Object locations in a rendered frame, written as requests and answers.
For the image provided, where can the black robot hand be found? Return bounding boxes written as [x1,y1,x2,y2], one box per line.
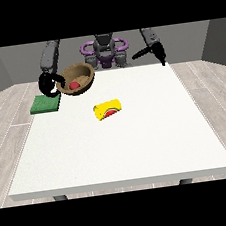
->
[129,41,168,71]
[36,69,68,100]

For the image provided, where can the brown wooden bowl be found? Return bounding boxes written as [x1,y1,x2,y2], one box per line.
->
[53,60,98,99]

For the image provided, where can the green square pad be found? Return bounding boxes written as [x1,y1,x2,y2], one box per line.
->
[27,92,64,116]

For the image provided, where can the small red ball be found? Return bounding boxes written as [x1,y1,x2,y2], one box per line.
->
[68,80,82,92]

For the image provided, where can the grey robot trunk purple rings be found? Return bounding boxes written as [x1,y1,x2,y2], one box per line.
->
[78,30,133,74]

